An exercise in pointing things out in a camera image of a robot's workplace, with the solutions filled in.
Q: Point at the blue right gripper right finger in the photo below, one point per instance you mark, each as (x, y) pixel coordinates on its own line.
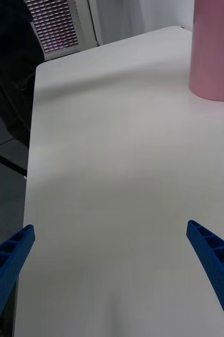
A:
(219, 260)

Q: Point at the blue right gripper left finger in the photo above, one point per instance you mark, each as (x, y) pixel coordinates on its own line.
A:
(3, 268)

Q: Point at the thin black bar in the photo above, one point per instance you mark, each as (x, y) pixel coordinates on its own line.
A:
(6, 162)

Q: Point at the black robot torso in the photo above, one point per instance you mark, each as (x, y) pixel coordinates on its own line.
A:
(9, 65)

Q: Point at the pink plastic bin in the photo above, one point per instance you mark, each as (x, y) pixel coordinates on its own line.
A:
(214, 52)

